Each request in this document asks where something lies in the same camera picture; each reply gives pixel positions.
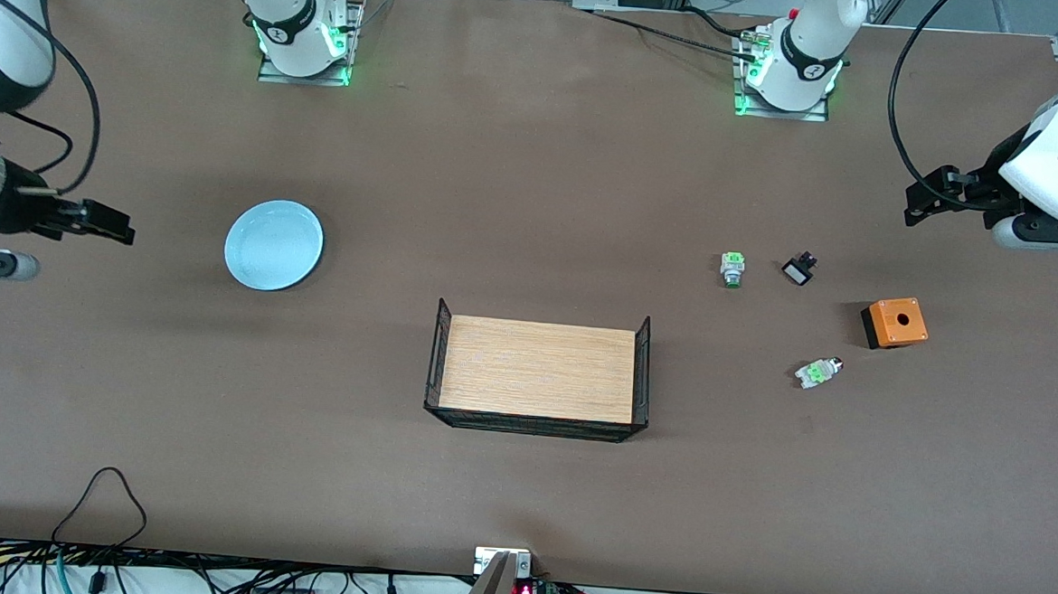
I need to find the light blue round plate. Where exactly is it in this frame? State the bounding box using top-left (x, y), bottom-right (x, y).
top-left (222, 196), bottom-right (326, 295)

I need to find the green and white switch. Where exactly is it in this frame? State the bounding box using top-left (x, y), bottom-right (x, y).
top-left (793, 354), bottom-right (845, 392)

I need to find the black square white-faced button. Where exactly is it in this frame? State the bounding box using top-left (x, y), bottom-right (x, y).
top-left (780, 250), bottom-right (819, 288)

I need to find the orange button enclosure box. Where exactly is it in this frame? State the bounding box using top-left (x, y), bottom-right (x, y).
top-left (859, 295), bottom-right (931, 354)

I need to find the thin black looped cable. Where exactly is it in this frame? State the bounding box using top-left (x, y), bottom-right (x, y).
top-left (50, 463), bottom-right (151, 552)

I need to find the black cable on table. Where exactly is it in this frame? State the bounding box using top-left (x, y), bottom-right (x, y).
top-left (571, 6), bottom-right (762, 61)

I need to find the black wire rack wooden base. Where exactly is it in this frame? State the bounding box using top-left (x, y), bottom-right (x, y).
top-left (421, 297), bottom-right (656, 446)

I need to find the silver camera mount bracket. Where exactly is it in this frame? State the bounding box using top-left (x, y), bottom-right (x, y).
top-left (473, 546), bottom-right (533, 580)

